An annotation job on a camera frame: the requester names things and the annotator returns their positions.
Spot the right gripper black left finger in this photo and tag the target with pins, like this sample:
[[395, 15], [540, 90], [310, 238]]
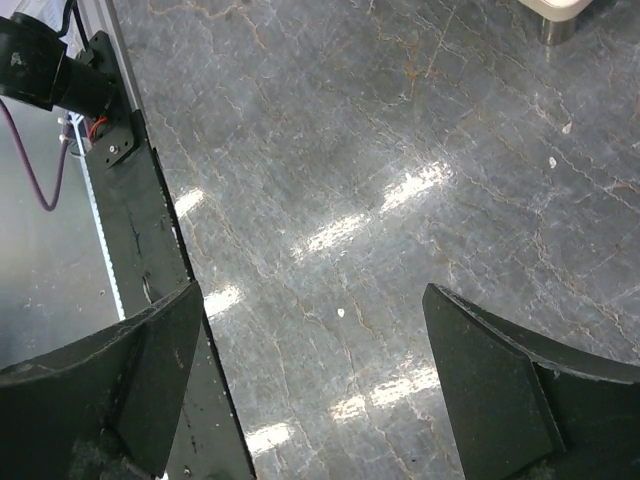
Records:
[[106, 406]]

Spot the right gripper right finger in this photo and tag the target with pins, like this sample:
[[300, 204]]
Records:
[[524, 406]]

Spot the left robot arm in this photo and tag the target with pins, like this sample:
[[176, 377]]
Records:
[[36, 70]]

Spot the white two-tier shelf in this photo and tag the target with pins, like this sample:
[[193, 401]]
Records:
[[557, 19]]

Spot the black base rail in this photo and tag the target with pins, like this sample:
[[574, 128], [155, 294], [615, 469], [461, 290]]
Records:
[[150, 261]]

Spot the slotted cable duct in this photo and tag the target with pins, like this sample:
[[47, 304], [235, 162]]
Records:
[[76, 122]]

